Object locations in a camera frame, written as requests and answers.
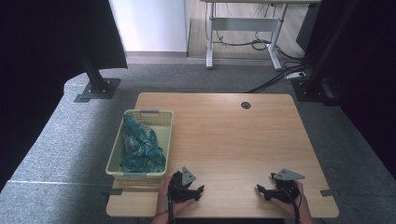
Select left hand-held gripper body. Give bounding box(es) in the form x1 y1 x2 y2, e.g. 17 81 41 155
167 166 197 203

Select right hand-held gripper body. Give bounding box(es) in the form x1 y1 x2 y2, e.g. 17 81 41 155
270 168 306 204

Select pale green plastic basket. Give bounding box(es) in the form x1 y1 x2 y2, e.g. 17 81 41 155
105 108 174 181

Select teal floral shirt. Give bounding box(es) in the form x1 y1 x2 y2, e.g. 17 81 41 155
120 115 167 174

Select person's right hand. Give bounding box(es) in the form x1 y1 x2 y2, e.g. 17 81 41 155
270 180 311 218

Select person's left hand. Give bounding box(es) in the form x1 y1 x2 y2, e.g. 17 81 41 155
156 175 195 218

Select black metal stand with base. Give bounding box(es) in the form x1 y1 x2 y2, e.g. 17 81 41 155
74 46 121 104
292 0 359 106

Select white power strip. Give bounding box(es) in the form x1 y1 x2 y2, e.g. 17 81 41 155
286 71 307 80

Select dark curtain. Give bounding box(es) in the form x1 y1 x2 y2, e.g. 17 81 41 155
311 0 396 175

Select white-legged desk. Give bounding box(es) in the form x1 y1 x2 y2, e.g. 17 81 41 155
200 0 321 71

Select white panel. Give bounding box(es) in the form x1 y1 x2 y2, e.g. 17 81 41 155
108 0 188 52

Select black curtain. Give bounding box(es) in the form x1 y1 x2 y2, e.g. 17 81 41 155
0 0 129 190

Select left hand-held gripper black cable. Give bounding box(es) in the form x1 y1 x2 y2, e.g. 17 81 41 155
166 183 176 224

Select hand-held gripper black cable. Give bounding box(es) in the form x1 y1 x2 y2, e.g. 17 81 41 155
290 186 304 224
166 183 176 224

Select right hand-held gripper black cable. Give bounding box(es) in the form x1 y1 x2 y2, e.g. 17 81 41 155
290 186 304 224

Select bundle of black floor cables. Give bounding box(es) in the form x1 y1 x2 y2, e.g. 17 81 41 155
246 31 312 94

